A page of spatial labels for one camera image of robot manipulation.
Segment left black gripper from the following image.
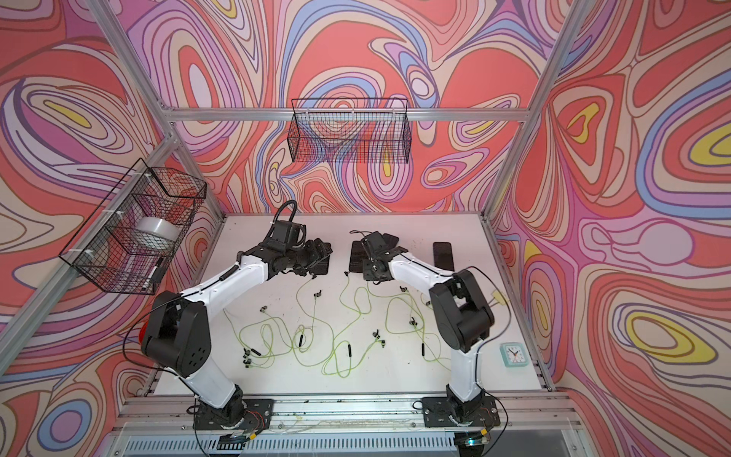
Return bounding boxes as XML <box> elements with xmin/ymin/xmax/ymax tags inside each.
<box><xmin>284</xmin><ymin>236</ymin><xmax>334</xmax><ymax>275</ymax></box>

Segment blue phone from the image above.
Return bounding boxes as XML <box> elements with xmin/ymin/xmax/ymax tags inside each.
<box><xmin>432</xmin><ymin>242</ymin><xmax>455</xmax><ymax>272</ymax></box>

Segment black phone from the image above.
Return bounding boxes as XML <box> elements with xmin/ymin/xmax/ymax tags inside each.
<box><xmin>310</xmin><ymin>258</ymin><xmax>330</xmax><ymax>276</ymax></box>
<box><xmin>382</xmin><ymin>233</ymin><xmax>399</xmax><ymax>249</ymax></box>
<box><xmin>348</xmin><ymin>241</ymin><xmax>367</xmax><ymax>273</ymax></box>

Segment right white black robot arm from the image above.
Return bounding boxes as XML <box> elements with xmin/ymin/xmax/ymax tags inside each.
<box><xmin>360</xmin><ymin>232</ymin><xmax>495</xmax><ymax>425</ymax></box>

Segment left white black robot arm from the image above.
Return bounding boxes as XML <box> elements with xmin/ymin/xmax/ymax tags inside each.
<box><xmin>140</xmin><ymin>221</ymin><xmax>332</xmax><ymax>430</ymax></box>

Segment green earphones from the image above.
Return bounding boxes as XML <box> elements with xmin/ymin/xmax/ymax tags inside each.
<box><xmin>321</xmin><ymin>272</ymin><xmax>381</xmax><ymax>379</ymax></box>
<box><xmin>224</xmin><ymin>312</ymin><xmax>293</xmax><ymax>369</ymax></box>
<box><xmin>365</xmin><ymin>286</ymin><xmax>450</xmax><ymax>371</ymax></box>
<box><xmin>289</xmin><ymin>276</ymin><xmax>350</xmax><ymax>376</ymax></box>

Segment middle green earphones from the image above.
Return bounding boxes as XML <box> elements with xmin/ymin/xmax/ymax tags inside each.
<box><xmin>321</xmin><ymin>272</ymin><xmax>381</xmax><ymax>379</ymax></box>

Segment far left green earphones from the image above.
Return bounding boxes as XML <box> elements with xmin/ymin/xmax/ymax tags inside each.
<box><xmin>224</xmin><ymin>312</ymin><xmax>293</xmax><ymax>369</ymax></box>

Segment white tape roll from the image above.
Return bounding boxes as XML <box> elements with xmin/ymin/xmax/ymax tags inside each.
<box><xmin>135</xmin><ymin>216</ymin><xmax>180</xmax><ymax>242</ymax></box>

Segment yellow binder clip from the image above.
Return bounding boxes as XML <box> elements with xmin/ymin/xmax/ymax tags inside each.
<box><xmin>492</xmin><ymin>289</ymin><xmax>508</xmax><ymax>307</ymax></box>

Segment black marker in basket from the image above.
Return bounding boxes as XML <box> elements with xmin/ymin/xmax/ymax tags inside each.
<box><xmin>148</xmin><ymin>257</ymin><xmax>166</xmax><ymax>288</ymax></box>

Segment small teal alarm clock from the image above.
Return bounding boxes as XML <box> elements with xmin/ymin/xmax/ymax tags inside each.
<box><xmin>500</xmin><ymin>342</ymin><xmax>530</xmax><ymax>369</ymax></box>

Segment back black wire basket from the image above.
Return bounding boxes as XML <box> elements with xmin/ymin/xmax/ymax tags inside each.
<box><xmin>287</xmin><ymin>96</ymin><xmax>412</xmax><ymax>165</ymax></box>

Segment black wire basket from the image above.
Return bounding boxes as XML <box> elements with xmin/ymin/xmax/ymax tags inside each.
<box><xmin>59</xmin><ymin>159</ymin><xmax>207</xmax><ymax>295</ymax></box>
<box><xmin>287</xmin><ymin>96</ymin><xmax>412</xmax><ymax>165</ymax></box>

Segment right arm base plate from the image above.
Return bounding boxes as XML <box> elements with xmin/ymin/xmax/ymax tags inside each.
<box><xmin>420</xmin><ymin>395</ymin><xmax>502</xmax><ymax>430</ymax></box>

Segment left black wire basket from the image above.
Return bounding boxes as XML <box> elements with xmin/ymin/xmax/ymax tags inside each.
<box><xmin>59</xmin><ymin>159</ymin><xmax>207</xmax><ymax>295</ymax></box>

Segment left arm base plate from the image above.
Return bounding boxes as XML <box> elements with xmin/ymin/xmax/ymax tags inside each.
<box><xmin>193</xmin><ymin>398</ymin><xmax>274</xmax><ymax>432</ymax></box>

